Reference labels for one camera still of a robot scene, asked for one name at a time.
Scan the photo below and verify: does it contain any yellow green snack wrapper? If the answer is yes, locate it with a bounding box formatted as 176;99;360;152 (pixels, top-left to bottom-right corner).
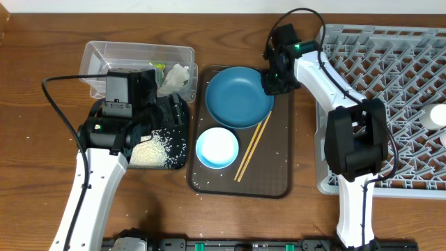
149;62;166;86

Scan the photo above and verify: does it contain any dark blue plate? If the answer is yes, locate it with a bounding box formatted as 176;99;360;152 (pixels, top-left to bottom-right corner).
205;66;274;129

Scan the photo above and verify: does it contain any wooden chopstick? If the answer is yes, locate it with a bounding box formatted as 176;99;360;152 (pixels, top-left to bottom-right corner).
237;112;272;182
234;122;263;181

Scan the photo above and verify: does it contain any light blue bowl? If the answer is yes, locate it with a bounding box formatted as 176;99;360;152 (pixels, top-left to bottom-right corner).
195;127;239;169

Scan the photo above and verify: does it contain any white cup green inside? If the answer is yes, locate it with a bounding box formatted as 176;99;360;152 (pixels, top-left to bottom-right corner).
419;104;446;130

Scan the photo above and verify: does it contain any white cup pink inside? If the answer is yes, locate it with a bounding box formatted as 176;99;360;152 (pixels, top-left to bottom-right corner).
440;133;446;147

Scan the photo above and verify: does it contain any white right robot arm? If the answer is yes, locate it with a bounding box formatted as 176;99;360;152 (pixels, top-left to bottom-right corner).
261;22;397;250

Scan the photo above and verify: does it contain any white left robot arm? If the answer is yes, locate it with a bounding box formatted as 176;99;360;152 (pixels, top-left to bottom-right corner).
42;68;189;250

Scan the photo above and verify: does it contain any black waste tray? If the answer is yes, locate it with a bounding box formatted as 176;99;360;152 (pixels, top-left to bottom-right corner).
93;100;191;170

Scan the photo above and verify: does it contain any clear plastic waste bin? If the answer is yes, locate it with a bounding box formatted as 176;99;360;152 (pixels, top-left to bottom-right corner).
79;41;198;103

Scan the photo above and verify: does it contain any grey dishwasher rack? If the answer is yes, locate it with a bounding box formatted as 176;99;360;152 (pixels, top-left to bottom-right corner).
316;24;445;199

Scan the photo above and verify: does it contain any crumpled white tissue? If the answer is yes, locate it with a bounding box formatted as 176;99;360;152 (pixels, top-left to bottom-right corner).
157;63;190;96

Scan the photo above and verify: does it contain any spilled rice pile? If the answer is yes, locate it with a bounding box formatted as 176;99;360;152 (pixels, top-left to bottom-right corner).
129;128;188;169

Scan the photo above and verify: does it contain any brown serving tray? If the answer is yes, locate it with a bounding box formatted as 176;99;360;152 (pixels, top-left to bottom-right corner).
187;66;294;199

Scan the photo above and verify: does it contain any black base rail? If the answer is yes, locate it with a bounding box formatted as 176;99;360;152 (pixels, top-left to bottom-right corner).
100;228;419;251

